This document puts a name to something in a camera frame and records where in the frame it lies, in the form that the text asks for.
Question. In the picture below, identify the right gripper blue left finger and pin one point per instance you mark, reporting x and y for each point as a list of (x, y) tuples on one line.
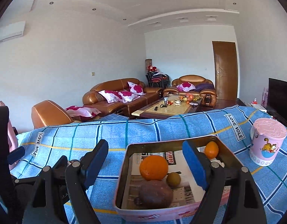
[(92, 163)]

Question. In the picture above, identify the orange tangerine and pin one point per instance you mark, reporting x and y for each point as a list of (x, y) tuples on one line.
[(153, 167)]

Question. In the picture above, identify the pink cartoon lidded cup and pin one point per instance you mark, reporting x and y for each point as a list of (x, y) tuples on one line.
[(267, 136)]

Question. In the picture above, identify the brown wooden door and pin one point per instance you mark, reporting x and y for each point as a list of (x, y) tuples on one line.
[(226, 69)]

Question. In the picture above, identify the brown kiwi fruit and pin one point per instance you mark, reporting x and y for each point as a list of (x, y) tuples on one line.
[(173, 179)]

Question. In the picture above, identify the dark brown round fruit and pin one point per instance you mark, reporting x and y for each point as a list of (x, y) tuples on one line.
[(154, 194)]

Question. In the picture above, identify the brown leather armchair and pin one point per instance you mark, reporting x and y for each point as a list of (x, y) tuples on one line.
[(194, 85)]

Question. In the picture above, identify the black television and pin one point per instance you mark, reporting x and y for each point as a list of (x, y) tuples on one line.
[(277, 100)]

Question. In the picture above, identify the large orange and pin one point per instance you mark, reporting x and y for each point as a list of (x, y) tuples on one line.
[(211, 150)]

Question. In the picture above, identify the wooden coffee table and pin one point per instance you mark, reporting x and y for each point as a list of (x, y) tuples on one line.
[(169, 106)]

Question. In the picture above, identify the pink electric kettle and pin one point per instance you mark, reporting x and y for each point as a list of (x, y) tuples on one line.
[(11, 137)]

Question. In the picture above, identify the white wall air conditioner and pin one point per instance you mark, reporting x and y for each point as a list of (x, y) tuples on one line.
[(12, 31)]

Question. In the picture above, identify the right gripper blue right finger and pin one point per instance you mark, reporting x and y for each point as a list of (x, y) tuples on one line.
[(198, 163)]

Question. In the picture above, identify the blue plaid table cloth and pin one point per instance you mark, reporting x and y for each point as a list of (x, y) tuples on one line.
[(231, 125)]

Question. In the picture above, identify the brown leather near chair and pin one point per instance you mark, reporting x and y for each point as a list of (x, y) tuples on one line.
[(49, 113)]

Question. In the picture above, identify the pink rectangular tin box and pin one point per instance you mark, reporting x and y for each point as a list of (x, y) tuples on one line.
[(189, 199)]

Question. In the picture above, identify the brown leather three-seat sofa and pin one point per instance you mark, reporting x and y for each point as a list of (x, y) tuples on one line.
[(121, 96)]

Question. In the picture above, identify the stacked dark chairs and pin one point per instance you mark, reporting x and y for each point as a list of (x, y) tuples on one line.
[(157, 80)]

